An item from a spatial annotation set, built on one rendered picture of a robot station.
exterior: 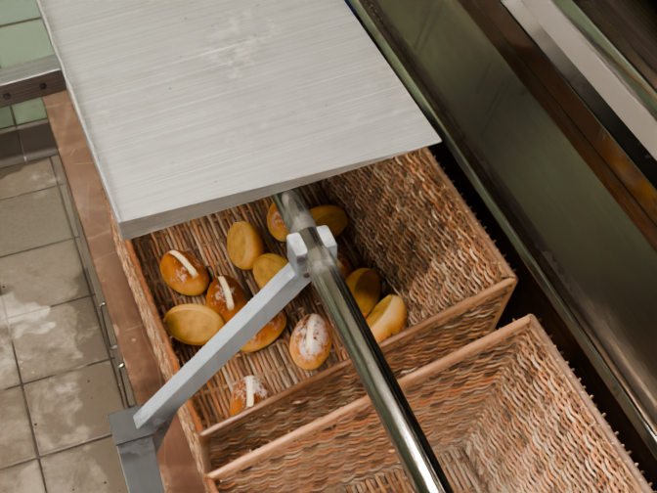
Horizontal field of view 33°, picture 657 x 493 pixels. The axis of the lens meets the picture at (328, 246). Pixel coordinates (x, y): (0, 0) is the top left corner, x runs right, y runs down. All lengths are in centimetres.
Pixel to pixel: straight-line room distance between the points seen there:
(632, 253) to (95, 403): 145
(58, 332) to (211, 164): 146
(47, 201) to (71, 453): 77
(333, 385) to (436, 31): 54
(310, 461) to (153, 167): 52
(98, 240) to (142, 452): 76
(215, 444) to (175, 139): 49
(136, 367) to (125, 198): 64
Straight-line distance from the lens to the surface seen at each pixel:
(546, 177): 143
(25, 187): 296
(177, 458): 167
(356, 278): 177
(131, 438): 125
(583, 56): 97
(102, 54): 137
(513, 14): 141
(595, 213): 136
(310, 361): 170
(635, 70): 92
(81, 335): 259
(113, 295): 188
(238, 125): 124
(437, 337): 154
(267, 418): 152
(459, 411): 158
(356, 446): 154
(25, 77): 131
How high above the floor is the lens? 199
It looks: 47 degrees down
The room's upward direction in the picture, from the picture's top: straight up
